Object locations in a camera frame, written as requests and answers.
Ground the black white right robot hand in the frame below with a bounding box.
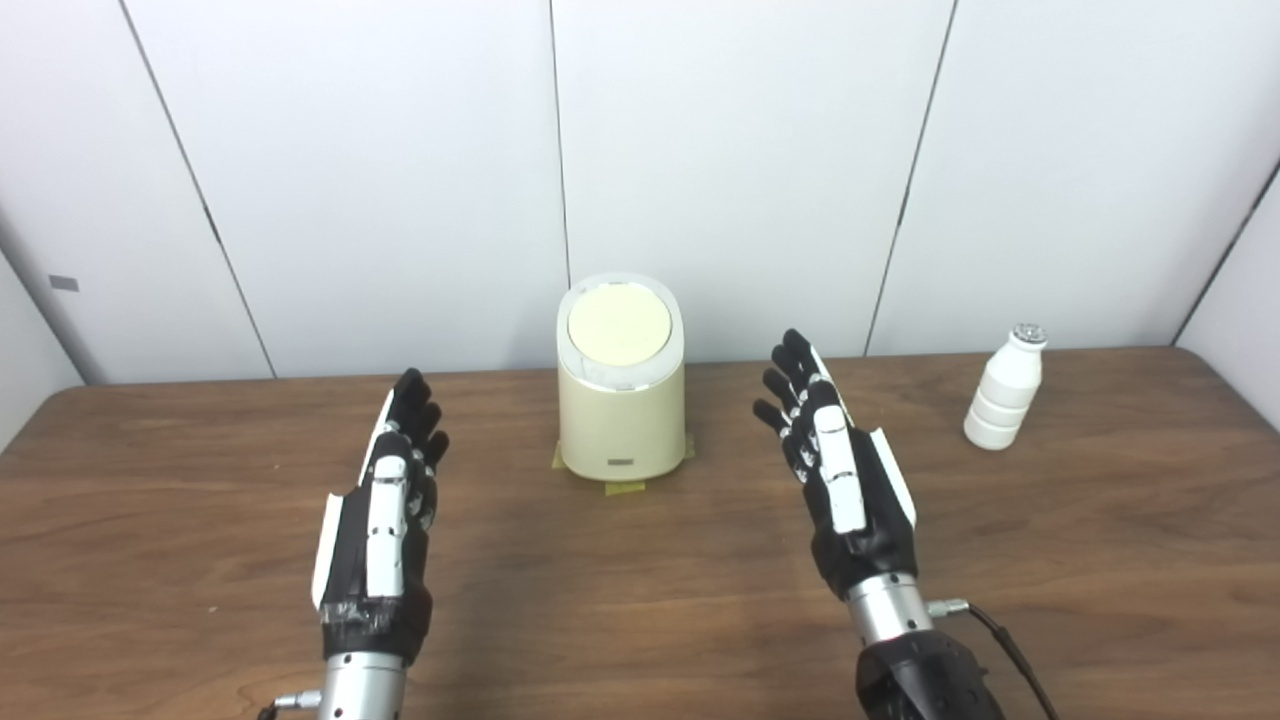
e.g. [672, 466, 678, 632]
[752, 328, 918, 601]

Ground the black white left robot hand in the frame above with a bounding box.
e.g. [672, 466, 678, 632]
[310, 368, 451, 666]

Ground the small white plastic bottle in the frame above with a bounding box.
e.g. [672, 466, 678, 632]
[963, 323, 1048, 451]

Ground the cream round bin lid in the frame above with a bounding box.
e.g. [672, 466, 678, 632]
[567, 283, 673, 368]

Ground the cream-colored round bin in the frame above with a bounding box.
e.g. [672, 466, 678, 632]
[556, 273, 689, 482]

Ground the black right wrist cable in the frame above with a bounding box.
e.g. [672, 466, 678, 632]
[927, 597, 1061, 720]

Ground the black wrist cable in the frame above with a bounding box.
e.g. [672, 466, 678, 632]
[257, 690, 323, 720]
[927, 597, 1061, 720]

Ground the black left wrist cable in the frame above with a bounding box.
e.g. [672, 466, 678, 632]
[257, 690, 323, 720]

